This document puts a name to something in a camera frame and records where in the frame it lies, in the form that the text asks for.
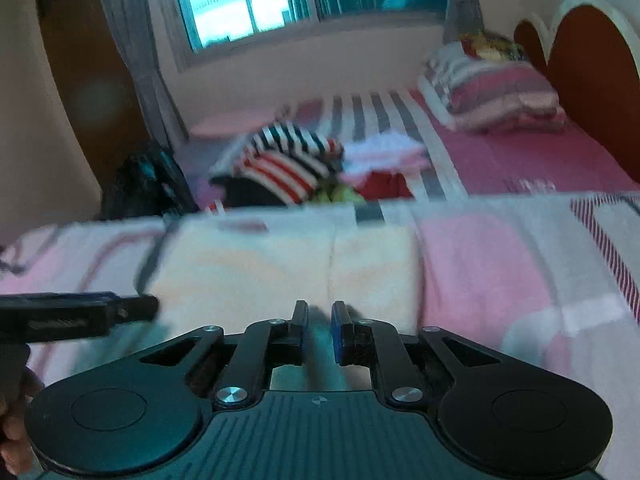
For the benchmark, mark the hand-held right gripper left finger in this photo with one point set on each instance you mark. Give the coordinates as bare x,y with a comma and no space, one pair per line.
300,332

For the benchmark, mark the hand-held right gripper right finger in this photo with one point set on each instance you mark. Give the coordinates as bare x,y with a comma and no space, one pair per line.
338,332

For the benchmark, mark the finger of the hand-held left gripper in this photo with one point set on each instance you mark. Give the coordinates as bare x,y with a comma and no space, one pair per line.
137,307

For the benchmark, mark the cream small garment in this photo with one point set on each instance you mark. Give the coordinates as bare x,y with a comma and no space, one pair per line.
250,270

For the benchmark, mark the white folded clothes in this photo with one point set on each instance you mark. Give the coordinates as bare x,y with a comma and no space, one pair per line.
385,155

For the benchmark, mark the person's left hand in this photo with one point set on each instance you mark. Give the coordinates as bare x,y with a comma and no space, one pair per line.
15,435

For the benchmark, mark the black bag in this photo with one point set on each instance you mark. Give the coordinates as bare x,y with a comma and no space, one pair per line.
145,185

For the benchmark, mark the yellow green cloth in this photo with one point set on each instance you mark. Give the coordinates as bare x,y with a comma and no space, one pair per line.
337,194

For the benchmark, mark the black cloth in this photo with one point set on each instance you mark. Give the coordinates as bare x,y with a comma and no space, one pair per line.
250,195

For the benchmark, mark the red cloth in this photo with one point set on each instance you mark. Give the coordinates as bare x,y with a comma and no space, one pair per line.
382,186

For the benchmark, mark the pink grey patterned blanket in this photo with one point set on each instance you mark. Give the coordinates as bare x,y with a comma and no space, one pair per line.
500,270

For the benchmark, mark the black white red striped garment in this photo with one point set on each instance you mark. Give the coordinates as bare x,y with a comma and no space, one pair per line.
280,160

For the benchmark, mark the flat pink pillow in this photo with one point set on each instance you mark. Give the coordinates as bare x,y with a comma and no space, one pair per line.
230,124

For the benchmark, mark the bed with striped sheet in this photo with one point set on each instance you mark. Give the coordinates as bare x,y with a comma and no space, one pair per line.
500,160

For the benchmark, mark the brown wooden door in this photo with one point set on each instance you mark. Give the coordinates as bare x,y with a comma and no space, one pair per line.
85,70

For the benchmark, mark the grey curtain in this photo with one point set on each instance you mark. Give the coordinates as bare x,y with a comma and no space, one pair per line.
145,60
462,0

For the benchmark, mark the striped pink grey pillow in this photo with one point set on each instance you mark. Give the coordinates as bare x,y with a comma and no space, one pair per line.
495,95

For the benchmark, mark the window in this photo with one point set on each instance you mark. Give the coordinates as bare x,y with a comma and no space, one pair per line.
225,5

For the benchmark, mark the colourful printed cloth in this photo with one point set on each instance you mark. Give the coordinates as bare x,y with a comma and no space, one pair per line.
492,47

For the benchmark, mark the red white scalloped headboard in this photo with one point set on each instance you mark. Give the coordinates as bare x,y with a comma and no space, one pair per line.
585,60

